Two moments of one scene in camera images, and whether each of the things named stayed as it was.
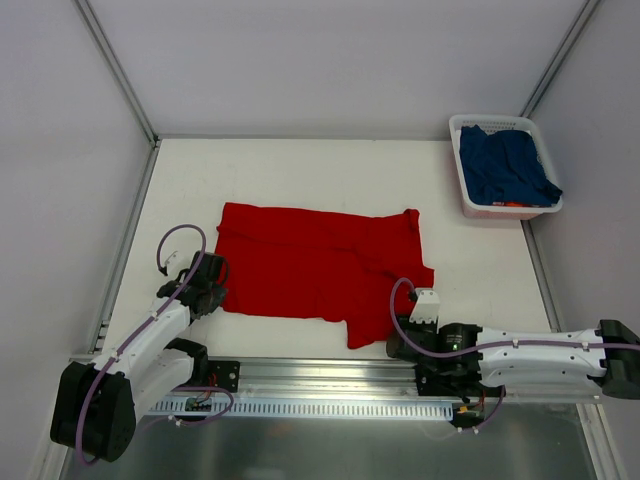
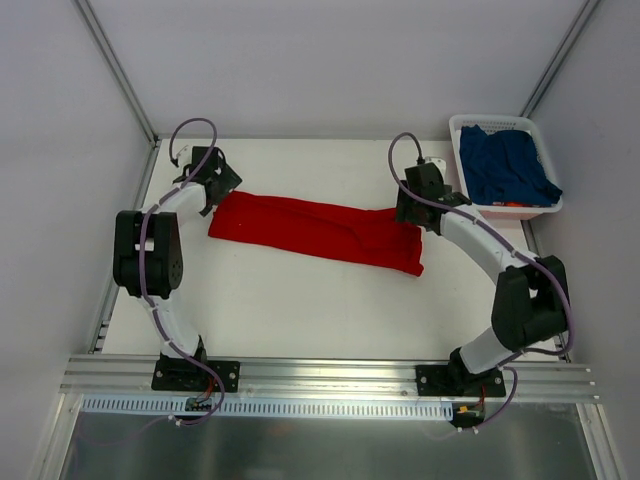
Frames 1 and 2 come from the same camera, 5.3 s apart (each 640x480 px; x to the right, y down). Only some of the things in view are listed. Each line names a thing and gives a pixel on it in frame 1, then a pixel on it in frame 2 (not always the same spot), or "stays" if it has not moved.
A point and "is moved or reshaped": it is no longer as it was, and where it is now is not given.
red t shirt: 323,264 is moved or reshaped
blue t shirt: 503,167 stays
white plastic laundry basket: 492,124 stays
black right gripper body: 400,342 -> 409,215
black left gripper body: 213,270 -> 223,182
